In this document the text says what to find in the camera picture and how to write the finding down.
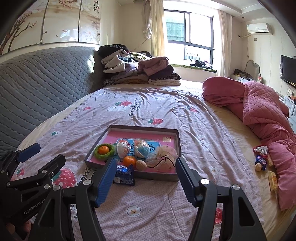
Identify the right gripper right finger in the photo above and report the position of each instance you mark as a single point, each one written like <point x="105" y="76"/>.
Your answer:
<point x="190" y="182"/>

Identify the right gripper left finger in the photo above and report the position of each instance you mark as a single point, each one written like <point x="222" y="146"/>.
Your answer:
<point x="102" y="181"/>

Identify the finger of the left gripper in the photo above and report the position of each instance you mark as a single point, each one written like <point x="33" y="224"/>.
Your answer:
<point x="21" y="156"/>
<point x="46" y="173"/>

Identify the blue oreo snack pack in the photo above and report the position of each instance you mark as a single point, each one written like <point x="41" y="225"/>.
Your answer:
<point x="124" y="175"/>

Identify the orange mandarin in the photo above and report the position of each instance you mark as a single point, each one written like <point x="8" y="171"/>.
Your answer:
<point x="129" y="160"/>
<point x="102" y="150"/>

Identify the cream drawstring pouch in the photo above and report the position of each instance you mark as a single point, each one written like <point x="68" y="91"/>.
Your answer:
<point x="162" y="160"/>

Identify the red white bowl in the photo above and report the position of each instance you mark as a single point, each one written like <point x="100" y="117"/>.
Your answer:
<point x="123" y="148"/>

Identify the brown walnut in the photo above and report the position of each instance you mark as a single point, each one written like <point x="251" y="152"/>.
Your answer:
<point x="141" y="165"/>

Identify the blue white bowl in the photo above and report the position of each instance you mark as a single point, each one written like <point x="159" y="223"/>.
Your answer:
<point x="141" y="148"/>

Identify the person's hand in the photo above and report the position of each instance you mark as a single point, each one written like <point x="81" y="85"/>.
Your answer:
<point x="26" y="227"/>

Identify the grey shallow box tray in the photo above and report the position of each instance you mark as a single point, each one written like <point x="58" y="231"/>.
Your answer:
<point x="144" y="175"/>

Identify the pink strawberry bear duvet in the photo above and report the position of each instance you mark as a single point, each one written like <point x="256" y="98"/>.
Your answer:
<point x="151" y="209"/>

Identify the pink blue book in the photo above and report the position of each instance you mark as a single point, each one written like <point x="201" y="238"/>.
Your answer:
<point x="150" y="152"/>

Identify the grey quilted headboard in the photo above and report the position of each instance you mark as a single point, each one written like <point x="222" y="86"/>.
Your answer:
<point x="37" y="85"/>

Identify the small toy figure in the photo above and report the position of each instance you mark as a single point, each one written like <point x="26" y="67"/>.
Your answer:
<point x="260" y="153"/>

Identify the yellow snack packet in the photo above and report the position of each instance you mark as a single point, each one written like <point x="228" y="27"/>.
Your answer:
<point x="273" y="182"/>

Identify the pink quilted blanket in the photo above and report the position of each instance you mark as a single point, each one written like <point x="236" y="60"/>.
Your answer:
<point x="259" y="107"/>

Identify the pile of folded clothes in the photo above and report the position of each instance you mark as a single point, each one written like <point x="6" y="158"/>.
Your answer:
<point x="121" y="66"/>

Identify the white drawer cabinet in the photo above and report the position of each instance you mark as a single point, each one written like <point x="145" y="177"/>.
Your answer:
<point x="289" y="101"/>

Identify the black flat television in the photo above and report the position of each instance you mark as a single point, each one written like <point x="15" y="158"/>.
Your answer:
<point x="288" y="69"/>

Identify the cream curtain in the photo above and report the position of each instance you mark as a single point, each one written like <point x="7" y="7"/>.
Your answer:
<point x="154" y="26"/>

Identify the white air conditioner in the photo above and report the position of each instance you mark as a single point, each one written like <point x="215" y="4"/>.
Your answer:
<point x="259" y="28"/>

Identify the blossom painted wall panel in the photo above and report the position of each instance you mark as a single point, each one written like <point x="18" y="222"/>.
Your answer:
<point x="46" y="22"/>

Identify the window with dark frame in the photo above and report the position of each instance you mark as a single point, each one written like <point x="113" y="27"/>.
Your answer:
<point x="190" y="37"/>

